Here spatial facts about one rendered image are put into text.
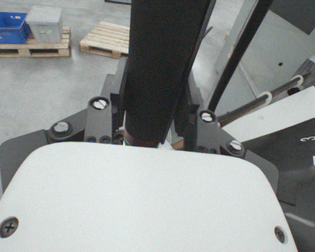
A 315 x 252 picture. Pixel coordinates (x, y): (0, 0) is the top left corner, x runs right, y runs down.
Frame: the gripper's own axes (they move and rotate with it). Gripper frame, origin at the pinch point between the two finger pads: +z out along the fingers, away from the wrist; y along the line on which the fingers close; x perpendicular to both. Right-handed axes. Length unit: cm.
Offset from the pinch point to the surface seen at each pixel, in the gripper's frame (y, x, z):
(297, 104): 39.9, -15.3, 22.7
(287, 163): 16.4, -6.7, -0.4
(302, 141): 20.3, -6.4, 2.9
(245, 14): 133, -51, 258
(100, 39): -74, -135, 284
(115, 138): -5.0, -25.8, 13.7
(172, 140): 10.7, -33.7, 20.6
